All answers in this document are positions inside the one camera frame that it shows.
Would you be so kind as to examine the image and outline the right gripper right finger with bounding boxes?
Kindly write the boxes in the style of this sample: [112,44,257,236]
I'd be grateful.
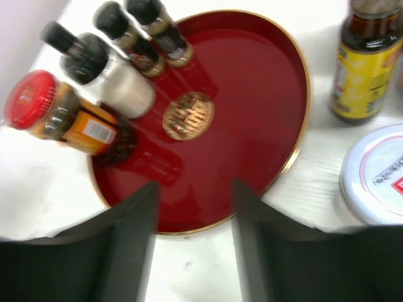
[232,179,402,301]

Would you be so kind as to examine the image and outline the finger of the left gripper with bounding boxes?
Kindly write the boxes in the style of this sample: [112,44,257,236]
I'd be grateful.
[40,21,82,57]

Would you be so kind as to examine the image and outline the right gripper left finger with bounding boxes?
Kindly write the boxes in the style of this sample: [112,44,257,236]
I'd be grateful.
[1,182,157,301]

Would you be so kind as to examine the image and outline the black cap spice bottle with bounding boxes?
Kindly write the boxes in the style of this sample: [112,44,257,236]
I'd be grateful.
[125,0,194,67]
[93,1,165,78]

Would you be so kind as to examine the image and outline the red lid jar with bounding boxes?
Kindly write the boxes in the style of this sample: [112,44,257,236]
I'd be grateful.
[4,70,137,164]

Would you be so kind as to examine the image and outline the white shaker black cap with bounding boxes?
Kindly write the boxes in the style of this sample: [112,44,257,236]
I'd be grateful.
[60,33,156,119]

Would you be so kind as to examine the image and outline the white lid sauce jar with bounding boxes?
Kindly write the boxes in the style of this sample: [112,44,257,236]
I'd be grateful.
[335,124,402,225]

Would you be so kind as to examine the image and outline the yellow label brown bottle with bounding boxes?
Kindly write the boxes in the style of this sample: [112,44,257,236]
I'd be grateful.
[330,1,402,124]

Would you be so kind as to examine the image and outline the red round tray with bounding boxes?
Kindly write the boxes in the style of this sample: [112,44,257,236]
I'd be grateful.
[87,10,311,235]

